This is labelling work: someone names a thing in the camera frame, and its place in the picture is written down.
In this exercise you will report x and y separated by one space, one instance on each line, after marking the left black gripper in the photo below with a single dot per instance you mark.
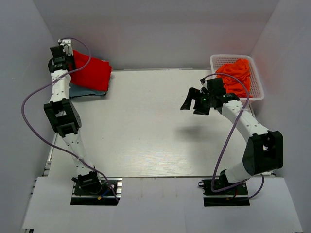
72 57

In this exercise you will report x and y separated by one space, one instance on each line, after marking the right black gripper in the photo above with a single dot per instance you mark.
194 93

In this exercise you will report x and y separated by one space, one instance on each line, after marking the red t shirt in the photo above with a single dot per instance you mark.
95 76

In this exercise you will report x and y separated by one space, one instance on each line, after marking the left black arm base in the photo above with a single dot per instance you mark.
102 197

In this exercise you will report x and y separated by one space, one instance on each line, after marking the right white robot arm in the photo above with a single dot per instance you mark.
264 150

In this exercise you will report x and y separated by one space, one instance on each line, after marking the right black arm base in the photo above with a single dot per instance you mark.
236 196

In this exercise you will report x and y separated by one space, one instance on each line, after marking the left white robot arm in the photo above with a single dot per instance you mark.
65 120

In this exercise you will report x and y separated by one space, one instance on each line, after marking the folded light blue t shirt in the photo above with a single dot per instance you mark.
76 91

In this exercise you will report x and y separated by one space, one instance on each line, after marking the orange t shirt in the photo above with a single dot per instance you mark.
241 71

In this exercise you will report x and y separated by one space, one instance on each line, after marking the white plastic basket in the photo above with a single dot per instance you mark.
256 90

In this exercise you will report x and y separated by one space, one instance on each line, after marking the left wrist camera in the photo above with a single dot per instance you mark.
63 44

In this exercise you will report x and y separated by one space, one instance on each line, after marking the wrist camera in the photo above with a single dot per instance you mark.
63 44
230 97

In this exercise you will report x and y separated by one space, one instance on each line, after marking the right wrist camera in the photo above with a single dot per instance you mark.
230 97

